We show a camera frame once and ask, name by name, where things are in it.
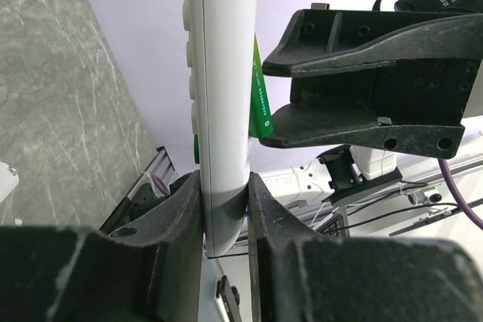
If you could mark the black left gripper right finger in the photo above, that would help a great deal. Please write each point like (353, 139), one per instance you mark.
(299, 275)

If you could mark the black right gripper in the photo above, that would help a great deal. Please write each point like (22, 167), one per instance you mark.
(398, 80)

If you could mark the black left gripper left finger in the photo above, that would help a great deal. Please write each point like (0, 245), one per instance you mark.
(146, 270)

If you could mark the green battery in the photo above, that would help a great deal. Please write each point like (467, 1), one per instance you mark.
(260, 124)

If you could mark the white remote control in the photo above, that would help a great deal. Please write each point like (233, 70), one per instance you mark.
(219, 53)

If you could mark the white battery cover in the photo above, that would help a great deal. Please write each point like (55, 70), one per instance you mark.
(9, 179)

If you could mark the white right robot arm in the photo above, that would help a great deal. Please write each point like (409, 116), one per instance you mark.
(391, 80)

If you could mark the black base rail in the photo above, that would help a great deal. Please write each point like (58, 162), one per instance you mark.
(155, 184)

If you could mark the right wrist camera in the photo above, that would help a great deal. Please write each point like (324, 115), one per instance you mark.
(357, 172)

